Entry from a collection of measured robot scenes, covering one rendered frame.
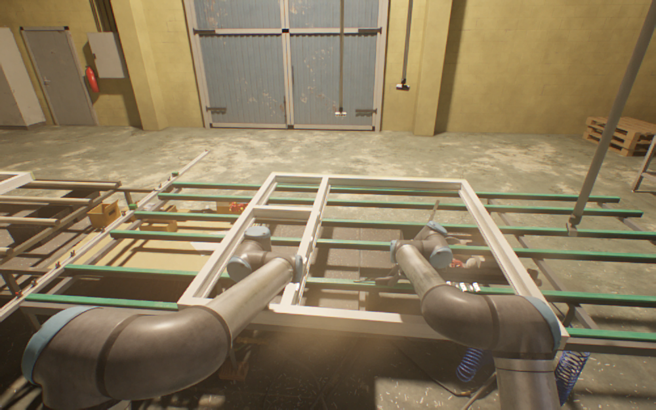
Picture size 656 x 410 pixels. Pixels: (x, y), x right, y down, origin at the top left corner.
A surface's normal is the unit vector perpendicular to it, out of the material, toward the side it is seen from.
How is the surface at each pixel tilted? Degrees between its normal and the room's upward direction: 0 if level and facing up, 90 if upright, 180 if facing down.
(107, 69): 90
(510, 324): 51
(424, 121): 90
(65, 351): 42
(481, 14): 90
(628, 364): 0
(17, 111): 90
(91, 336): 22
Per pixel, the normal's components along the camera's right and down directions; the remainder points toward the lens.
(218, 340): 0.89, -0.26
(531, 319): -0.02, -0.44
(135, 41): -0.09, 0.45
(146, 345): 0.31, -0.59
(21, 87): 1.00, 0.04
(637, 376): 0.00, -0.89
